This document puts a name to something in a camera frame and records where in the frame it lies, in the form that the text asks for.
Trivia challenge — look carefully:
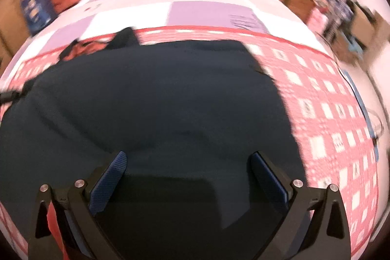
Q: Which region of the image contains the dark navy coat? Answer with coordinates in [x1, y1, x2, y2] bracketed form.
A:
[1, 39, 305, 259]

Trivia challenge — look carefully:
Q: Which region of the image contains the wooden wardrobe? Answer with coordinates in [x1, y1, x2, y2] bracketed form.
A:
[0, 0, 29, 75]

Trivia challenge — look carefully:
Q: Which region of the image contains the cluttered wooden side table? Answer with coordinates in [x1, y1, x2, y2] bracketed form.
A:
[278, 0, 389, 70]

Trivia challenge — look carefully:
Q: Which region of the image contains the purple white checkered bedsheet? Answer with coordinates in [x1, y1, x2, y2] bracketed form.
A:
[1, 0, 322, 83]

